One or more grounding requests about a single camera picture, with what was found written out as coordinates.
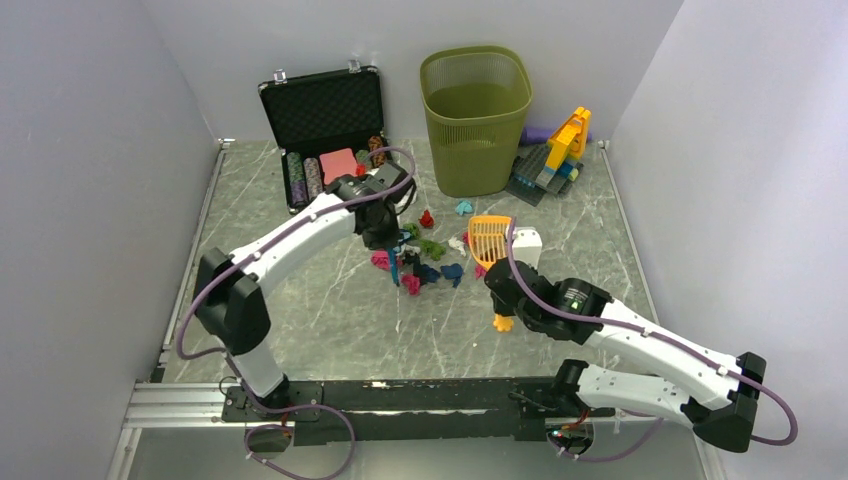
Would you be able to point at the toy brick construction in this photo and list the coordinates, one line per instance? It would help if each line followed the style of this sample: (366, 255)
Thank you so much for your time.
(551, 168)

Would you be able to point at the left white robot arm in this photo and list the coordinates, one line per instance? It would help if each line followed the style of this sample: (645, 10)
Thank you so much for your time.
(231, 288)

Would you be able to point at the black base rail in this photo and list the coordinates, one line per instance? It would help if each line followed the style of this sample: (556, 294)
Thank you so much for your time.
(520, 408)

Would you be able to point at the pink paper scrap lone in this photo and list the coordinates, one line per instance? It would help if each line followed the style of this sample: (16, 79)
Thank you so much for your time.
(411, 283)

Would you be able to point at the navy paper scrap middle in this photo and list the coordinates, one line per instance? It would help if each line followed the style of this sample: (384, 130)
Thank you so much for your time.
(452, 273)

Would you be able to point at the white paper scrap middle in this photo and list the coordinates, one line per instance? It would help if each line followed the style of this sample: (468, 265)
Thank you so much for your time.
(458, 245)

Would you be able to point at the black poker chip case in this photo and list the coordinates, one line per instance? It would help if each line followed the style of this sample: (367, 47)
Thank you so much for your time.
(319, 113)

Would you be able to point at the orange slotted scoop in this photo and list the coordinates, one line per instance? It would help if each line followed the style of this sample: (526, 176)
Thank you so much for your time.
(487, 244)

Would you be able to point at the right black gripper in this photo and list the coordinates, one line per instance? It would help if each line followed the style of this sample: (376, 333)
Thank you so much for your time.
(501, 308)

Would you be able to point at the purple cylinder toy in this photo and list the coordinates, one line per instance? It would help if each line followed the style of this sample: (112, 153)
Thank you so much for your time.
(534, 136)

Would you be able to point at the pink paper scrap left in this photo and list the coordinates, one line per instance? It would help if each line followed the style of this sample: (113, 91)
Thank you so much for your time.
(381, 260)

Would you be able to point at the green paper scrap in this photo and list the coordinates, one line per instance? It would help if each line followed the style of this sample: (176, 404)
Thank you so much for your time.
(431, 249)

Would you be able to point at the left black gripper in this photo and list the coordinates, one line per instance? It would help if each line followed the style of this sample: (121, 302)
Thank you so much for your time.
(385, 241)

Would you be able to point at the cyan paper scrap top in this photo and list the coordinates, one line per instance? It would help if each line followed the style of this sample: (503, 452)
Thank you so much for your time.
(464, 207)

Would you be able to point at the navy paper scrap small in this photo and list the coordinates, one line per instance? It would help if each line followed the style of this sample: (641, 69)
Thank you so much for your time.
(426, 274)

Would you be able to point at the green mesh waste basket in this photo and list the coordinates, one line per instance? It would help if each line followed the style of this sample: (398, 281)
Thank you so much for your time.
(476, 100)

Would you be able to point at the blue hand brush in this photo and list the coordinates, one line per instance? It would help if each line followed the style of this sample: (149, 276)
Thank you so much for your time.
(395, 253)

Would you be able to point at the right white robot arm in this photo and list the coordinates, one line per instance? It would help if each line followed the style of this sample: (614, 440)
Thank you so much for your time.
(697, 387)

